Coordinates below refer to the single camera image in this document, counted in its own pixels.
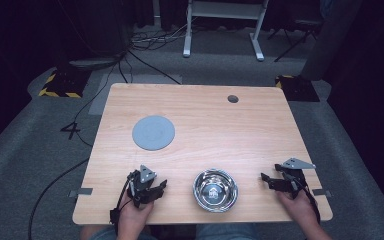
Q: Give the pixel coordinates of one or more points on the black tripod stand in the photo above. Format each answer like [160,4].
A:
[296,31]

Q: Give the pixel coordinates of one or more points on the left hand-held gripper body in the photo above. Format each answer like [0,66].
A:
[141,186]

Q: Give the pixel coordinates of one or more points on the white metal desk frame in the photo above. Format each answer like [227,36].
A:
[225,10]

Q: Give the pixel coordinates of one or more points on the grey round plate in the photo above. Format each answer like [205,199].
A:
[153,132]

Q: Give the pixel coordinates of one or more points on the black yellow striped base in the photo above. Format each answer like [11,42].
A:
[298,88]
[65,83]

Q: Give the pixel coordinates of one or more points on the shiny steel bowl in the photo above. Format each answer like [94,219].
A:
[215,190]

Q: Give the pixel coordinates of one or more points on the person's blue jeans leg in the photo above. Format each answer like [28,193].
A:
[228,232]
[103,234]

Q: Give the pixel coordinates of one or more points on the grey tape strip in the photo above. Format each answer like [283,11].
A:
[81,192]
[321,192]

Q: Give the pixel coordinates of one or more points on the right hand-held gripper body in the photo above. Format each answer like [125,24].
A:
[295,176]

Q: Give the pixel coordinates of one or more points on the person's left hand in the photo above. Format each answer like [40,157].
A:
[134,213]

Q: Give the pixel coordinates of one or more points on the person's right hand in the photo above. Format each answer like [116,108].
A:
[296,208]

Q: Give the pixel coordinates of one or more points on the black tape floor mark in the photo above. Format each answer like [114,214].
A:
[70,129]

